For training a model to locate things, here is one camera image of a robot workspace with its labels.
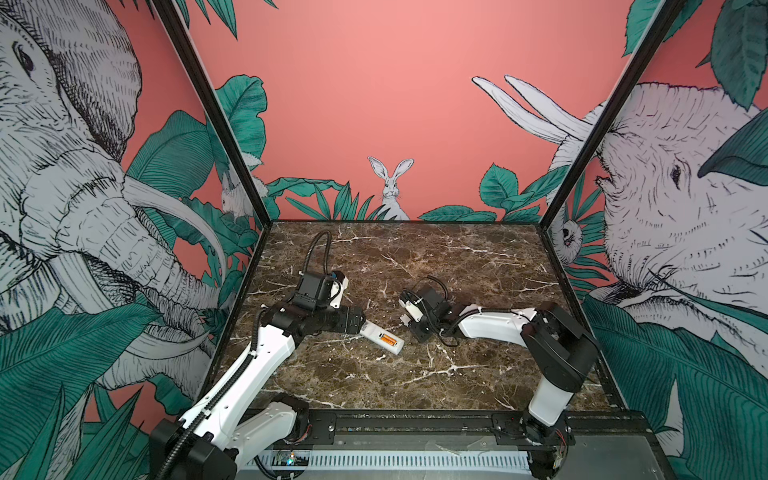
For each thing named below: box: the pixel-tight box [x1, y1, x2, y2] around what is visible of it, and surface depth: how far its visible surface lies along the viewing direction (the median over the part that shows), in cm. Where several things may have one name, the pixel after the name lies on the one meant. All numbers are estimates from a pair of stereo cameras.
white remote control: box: [359, 320, 405, 356], surface depth 90 cm
